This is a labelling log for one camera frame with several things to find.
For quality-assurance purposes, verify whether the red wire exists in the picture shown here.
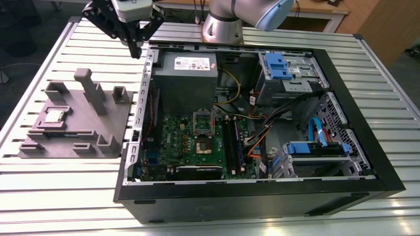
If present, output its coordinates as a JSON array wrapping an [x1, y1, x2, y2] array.
[[318, 126, 333, 146]]

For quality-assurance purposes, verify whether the metal drive cage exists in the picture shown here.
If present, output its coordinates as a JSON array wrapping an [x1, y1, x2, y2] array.
[[254, 51, 330, 106]]

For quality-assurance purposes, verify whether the grey parts rack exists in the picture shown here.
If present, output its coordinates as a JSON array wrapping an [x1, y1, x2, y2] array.
[[15, 68, 134, 159]]

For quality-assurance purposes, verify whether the black PC case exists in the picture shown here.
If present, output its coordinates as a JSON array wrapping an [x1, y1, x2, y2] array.
[[113, 39, 406, 225]]

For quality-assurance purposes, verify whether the cable with silver plug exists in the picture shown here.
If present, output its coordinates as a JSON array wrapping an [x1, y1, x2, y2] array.
[[191, 0, 201, 25]]

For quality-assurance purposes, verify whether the wooden cabinet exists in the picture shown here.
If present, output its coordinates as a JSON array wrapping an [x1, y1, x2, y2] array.
[[337, 0, 420, 67]]

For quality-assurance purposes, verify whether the wooden desk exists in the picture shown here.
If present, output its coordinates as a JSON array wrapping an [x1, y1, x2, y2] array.
[[287, 0, 350, 34]]

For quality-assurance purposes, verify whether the grey power supply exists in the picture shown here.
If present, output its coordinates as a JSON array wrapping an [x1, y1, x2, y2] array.
[[151, 52, 218, 112]]

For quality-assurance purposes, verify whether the metal socket cover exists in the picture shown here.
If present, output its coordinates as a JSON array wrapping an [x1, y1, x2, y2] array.
[[191, 108, 215, 137]]

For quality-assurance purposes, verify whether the metal disk bay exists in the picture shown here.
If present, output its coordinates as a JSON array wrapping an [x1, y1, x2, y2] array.
[[267, 141, 374, 179]]

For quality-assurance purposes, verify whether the silver CPU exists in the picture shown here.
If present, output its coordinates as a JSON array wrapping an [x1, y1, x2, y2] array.
[[42, 110, 66, 124]]

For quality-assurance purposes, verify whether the CPU socket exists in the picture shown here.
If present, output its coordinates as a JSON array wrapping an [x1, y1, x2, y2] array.
[[195, 137, 214, 155]]

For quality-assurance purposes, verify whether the black cable bundle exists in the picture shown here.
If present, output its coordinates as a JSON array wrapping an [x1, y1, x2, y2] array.
[[245, 90, 329, 146]]

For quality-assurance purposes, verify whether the dark RAM stick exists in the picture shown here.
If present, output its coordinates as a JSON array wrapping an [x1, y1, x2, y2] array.
[[41, 132, 81, 138]]

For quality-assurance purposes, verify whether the yellow wire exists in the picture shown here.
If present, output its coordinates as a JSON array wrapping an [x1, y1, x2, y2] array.
[[214, 68, 242, 106]]

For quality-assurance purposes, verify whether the hard disk in blue carrier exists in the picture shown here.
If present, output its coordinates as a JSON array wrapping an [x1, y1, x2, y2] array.
[[283, 142, 350, 158]]

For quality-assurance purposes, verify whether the green motherboard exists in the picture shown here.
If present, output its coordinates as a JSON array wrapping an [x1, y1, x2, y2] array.
[[139, 105, 259, 182]]

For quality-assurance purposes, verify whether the black RAM slot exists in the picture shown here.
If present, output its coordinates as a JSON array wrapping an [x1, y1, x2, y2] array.
[[225, 117, 237, 173], [221, 116, 234, 173], [233, 117, 246, 172], [230, 117, 242, 173]]

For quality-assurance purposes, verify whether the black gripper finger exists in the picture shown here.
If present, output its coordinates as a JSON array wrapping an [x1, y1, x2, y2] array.
[[81, 0, 138, 59], [134, 14, 165, 59]]

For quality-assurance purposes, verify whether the orange wire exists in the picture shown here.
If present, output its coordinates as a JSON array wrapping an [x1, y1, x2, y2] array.
[[246, 134, 263, 159]]

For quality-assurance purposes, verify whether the blue wire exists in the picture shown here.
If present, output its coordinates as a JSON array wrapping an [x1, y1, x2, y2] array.
[[307, 117, 329, 148]]

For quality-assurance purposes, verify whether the blue plastic drive carrier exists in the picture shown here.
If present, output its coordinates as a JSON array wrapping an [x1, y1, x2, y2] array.
[[263, 53, 293, 81]]

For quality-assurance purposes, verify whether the black graphics card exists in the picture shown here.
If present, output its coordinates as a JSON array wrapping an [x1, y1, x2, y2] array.
[[166, 165, 223, 180]]

